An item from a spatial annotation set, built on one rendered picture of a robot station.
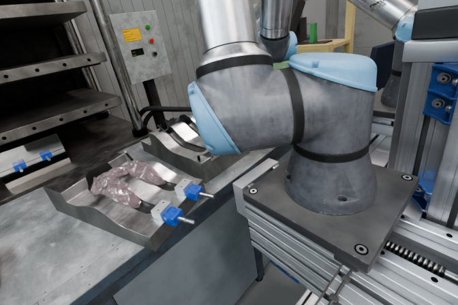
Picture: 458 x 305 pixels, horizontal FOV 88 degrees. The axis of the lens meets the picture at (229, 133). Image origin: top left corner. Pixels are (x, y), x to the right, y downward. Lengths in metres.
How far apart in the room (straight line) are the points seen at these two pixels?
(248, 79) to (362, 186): 0.24
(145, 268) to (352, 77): 0.79
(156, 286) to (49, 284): 0.31
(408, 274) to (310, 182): 0.17
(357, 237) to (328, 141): 0.14
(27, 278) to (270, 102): 0.80
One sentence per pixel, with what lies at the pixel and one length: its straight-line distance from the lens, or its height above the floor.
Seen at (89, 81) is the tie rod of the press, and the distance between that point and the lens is 2.12.
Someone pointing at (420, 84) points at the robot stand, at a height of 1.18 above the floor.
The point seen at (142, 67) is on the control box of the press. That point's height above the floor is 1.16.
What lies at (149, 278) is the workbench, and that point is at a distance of 0.93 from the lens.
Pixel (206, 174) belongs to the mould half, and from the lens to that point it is 0.90.
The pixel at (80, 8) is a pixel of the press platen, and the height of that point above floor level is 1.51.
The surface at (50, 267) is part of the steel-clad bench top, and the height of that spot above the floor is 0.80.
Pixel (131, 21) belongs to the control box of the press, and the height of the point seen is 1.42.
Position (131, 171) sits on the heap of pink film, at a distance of 0.92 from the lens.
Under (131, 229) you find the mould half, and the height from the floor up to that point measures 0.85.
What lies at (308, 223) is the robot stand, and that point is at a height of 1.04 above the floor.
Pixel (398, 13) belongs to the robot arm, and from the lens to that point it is 0.96.
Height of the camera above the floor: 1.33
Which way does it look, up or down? 25 degrees down
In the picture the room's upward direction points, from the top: 10 degrees counter-clockwise
